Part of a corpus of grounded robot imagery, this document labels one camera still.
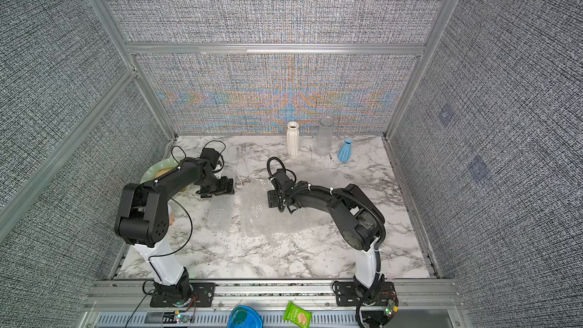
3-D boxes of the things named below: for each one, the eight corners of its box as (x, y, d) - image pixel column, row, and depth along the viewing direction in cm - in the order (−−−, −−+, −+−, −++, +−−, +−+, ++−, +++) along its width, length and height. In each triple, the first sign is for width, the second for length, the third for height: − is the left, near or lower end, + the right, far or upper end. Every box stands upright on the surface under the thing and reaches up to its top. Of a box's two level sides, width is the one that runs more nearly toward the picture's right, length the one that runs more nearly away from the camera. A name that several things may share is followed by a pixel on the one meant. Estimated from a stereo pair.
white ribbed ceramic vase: (287, 157, 112) (286, 133, 99) (287, 146, 117) (286, 121, 104) (298, 157, 112) (299, 133, 99) (298, 146, 117) (299, 121, 104)
